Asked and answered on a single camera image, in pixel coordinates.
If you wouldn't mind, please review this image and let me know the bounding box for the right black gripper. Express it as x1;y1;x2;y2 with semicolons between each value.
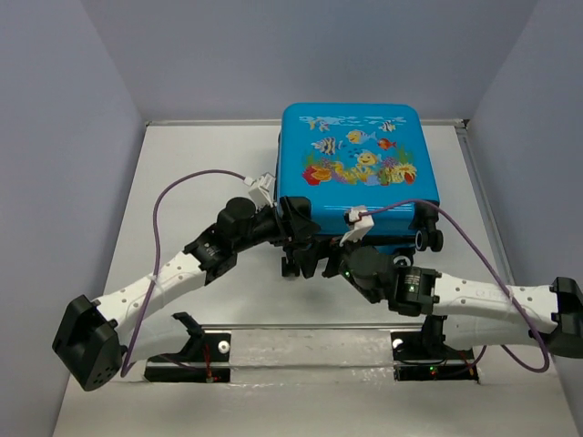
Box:
293;228;365;285

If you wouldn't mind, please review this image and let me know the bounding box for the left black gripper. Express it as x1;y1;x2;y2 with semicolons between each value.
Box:
233;196;321;253

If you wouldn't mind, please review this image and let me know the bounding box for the blue hard-shell suitcase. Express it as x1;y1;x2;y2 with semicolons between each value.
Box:
274;103;444;278

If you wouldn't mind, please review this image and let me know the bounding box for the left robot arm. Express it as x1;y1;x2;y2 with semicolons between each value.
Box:
52;197;321;391

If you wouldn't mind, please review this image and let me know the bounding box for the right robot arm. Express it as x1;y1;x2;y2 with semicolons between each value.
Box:
323;244;582;359

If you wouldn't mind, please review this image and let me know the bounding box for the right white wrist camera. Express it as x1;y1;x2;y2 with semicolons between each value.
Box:
339;205;374;247

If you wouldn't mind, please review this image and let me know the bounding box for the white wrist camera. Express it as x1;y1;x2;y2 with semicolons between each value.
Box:
243;173;276;209
339;205;374;247

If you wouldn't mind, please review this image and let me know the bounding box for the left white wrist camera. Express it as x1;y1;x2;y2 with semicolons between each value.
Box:
243;173;276;209

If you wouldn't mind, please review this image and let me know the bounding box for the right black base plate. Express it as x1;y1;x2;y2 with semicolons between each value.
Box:
391;331;479;381

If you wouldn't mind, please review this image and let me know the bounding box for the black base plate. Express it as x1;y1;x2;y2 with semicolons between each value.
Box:
391;331;479;381
144;330;231;383

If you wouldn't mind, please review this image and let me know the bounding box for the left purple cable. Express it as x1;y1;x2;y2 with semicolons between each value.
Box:
120;168;256;378

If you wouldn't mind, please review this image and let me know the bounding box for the purple cable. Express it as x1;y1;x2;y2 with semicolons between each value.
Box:
362;198;551;373
120;168;256;378

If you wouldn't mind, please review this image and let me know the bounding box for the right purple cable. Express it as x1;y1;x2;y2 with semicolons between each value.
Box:
362;198;551;373

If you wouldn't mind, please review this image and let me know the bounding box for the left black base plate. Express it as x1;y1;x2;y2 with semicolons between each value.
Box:
144;330;231;383

